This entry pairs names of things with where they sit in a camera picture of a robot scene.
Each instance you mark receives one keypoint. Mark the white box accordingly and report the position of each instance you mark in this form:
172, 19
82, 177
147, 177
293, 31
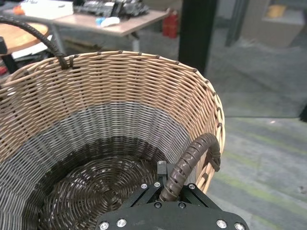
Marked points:
48, 7

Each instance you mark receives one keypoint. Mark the slim dark post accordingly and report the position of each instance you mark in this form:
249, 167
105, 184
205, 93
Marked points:
236, 21

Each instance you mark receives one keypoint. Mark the black equipment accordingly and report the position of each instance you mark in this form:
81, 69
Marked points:
110, 7

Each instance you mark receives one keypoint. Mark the wide black pillar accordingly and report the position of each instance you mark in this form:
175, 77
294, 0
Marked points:
196, 36

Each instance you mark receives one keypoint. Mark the cardboard box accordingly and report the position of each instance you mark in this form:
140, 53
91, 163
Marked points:
273, 28

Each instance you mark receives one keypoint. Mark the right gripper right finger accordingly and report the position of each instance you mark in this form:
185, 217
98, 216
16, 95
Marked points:
194, 191

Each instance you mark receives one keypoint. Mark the round wooden table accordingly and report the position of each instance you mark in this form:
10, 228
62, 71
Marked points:
16, 36

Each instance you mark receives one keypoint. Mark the blue white item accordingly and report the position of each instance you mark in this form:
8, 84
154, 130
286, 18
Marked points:
108, 22

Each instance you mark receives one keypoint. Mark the red fire extinguisher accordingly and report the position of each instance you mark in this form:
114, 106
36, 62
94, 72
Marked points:
170, 24

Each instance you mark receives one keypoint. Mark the wooden desk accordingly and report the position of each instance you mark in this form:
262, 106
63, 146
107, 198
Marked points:
134, 24

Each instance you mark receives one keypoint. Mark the orange item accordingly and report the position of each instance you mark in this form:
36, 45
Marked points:
18, 9

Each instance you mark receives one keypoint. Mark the tan grey brown wicker basket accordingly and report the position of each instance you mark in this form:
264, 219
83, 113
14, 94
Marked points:
108, 95

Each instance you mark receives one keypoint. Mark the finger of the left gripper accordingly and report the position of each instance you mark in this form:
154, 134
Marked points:
3, 45

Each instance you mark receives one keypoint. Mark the white flat board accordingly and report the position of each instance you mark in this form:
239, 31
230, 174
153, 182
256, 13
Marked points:
31, 52

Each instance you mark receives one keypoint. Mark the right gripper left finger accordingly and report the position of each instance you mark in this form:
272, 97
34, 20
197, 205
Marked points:
161, 169

